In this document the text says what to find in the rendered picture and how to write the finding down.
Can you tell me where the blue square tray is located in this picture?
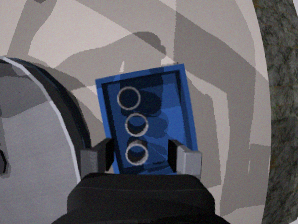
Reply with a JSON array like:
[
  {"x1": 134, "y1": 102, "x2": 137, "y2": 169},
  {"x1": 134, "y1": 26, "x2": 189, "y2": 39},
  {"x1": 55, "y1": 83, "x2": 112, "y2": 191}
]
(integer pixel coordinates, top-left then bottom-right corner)
[{"x1": 95, "y1": 64, "x2": 198, "y2": 175}]

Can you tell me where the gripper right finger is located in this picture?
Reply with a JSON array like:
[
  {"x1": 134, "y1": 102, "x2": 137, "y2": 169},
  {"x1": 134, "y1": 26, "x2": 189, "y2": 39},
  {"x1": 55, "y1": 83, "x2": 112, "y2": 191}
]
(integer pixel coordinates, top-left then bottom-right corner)
[{"x1": 167, "y1": 139, "x2": 203, "y2": 181}]

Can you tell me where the grey metal bushing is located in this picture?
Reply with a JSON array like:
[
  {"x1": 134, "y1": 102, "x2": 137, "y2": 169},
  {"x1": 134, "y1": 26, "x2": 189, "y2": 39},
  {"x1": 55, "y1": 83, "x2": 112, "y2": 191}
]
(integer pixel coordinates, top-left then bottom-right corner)
[
  {"x1": 125, "y1": 112, "x2": 148, "y2": 137},
  {"x1": 125, "y1": 139, "x2": 148, "y2": 165},
  {"x1": 117, "y1": 87, "x2": 140, "y2": 110}
]

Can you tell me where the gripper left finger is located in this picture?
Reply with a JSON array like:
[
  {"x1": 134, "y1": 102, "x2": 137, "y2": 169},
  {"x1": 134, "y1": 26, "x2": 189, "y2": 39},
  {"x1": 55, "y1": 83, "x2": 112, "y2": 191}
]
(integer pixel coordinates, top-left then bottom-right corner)
[{"x1": 81, "y1": 138, "x2": 114, "y2": 179}]

